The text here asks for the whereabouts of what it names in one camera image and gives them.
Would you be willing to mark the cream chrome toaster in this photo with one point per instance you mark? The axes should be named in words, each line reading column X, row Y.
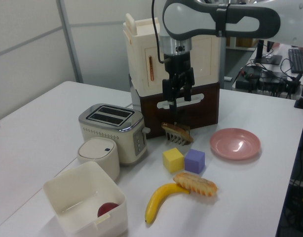
column 104, row 133

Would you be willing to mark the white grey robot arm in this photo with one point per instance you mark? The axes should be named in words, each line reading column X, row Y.
column 191, row 14

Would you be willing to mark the purple foam cube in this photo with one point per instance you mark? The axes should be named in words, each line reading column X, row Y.
column 194, row 161

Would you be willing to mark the black computer keyboard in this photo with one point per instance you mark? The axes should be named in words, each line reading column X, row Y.
column 299, row 60

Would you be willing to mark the grey partition post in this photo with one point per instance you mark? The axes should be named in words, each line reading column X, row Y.
column 71, row 42

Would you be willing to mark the black monitor stand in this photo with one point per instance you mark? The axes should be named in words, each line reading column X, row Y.
column 261, row 53

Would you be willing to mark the pink plastic plate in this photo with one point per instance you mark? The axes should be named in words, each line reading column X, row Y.
column 234, row 144

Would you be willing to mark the red apple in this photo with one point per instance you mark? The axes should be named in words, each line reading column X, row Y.
column 107, row 209

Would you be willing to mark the dark brown wooden box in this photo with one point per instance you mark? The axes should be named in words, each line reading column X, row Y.
column 203, row 111

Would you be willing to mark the yellow foam cube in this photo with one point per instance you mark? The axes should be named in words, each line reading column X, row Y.
column 172, row 160

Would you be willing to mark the brown bread slice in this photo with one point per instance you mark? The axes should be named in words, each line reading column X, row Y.
column 178, row 132

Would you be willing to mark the long braided pastry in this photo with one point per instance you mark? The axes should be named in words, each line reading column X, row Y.
column 196, row 185

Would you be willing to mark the yellow banana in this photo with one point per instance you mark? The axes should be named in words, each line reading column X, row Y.
column 157, row 200

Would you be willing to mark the small cream lidded bin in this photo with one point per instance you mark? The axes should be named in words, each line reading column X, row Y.
column 98, row 154

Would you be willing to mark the white open plastic box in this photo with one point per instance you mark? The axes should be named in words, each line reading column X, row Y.
column 67, row 190

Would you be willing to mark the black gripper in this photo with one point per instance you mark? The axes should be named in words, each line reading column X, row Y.
column 177, row 63

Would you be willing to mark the cream toy cabinet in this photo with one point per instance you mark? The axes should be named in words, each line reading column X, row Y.
column 203, row 59

